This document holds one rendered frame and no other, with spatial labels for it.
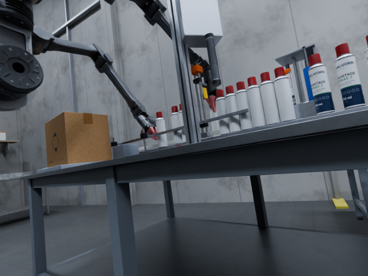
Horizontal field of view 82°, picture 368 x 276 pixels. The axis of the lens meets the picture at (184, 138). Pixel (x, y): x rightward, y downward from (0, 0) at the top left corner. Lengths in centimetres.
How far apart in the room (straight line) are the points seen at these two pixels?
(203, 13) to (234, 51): 295
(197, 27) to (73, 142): 81
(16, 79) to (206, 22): 71
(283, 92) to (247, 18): 332
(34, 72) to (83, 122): 49
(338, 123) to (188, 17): 76
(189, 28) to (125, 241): 83
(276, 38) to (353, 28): 94
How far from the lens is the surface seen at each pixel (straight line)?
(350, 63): 84
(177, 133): 109
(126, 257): 84
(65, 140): 122
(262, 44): 386
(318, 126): 37
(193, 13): 101
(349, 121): 37
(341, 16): 390
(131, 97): 137
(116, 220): 80
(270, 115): 85
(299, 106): 88
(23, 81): 81
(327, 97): 83
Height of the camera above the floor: 80
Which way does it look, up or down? 6 degrees up
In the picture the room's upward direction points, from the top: 8 degrees counter-clockwise
